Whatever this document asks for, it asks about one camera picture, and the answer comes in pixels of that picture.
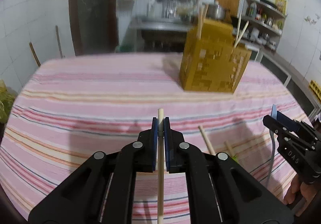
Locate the wooden chopstick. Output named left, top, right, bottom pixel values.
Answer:
left=225, top=140, right=236, bottom=158
left=198, top=125, right=216, bottom=155
left=157, top=108, right=164, bottom=224

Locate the right hand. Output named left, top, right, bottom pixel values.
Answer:
left=283, top=174, right=320, bottom=206

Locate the chopstick in holder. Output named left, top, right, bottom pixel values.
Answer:
left=196, top=5, right=204, bottom=40
left=236, top=11, right=242, bottom=41
left=233, top=21, right=249, bottom=48
left=201, top=4, right=209, bottom=25

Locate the yellow perforated utensil holder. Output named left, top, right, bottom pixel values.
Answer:
left=180, top=19, right=252, bottom=93

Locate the pink striped table cloth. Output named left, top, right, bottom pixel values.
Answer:
left=1, top=54, right=308, bottom=220

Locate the corner shelf rack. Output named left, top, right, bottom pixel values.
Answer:
left=241, top=0, right=286, bottom=51

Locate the stainless steel cooking pot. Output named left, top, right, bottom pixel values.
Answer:
left=206, top=3, right=226, bottom=20

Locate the wooden stick leaning right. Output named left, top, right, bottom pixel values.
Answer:
left=55, top=25, right=64, bottom=59

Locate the wooden stick leaning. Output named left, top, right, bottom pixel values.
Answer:
left=29, top=42, right=41, bottom=67
left=55, top=25, right=64, bottom=59

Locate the wooden stick leaning left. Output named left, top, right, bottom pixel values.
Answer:
left=29, top=42, right=41, bottom=67

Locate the yellow plastic bag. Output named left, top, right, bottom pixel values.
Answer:
left=0, top=79, right=15, bottom=124

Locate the grey cable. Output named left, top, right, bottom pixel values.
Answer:
left=265, top=130, right=278, bottom=189

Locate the green frog handle spoon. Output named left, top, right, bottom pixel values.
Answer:
left=232, top=155, right=238, bottom=163

